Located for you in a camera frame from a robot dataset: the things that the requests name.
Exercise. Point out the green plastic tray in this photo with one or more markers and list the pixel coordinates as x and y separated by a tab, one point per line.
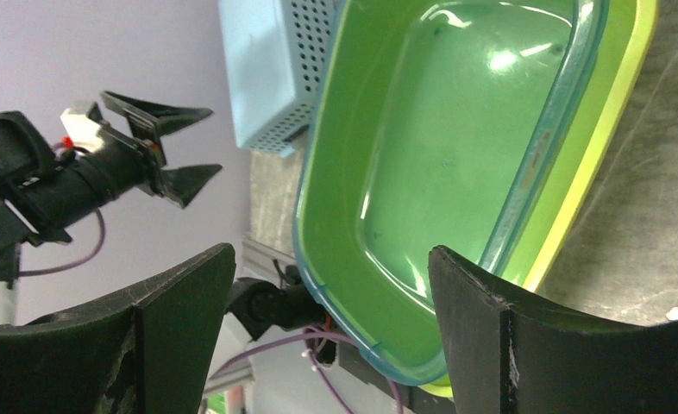
602	114

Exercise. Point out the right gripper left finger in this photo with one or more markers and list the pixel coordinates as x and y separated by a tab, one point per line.
146	348

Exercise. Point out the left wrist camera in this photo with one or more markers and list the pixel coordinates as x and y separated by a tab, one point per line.
83	122

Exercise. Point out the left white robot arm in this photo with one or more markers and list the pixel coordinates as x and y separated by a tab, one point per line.
16	231

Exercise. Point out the clear teal plastic tub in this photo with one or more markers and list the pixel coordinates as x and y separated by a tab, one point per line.
353	188

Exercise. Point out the blue plastic basket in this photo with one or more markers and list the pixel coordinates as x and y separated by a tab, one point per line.
275	52

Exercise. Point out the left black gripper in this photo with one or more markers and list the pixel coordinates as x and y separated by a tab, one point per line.
53	192

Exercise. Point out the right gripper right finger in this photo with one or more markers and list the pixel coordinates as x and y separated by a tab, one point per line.
509	350

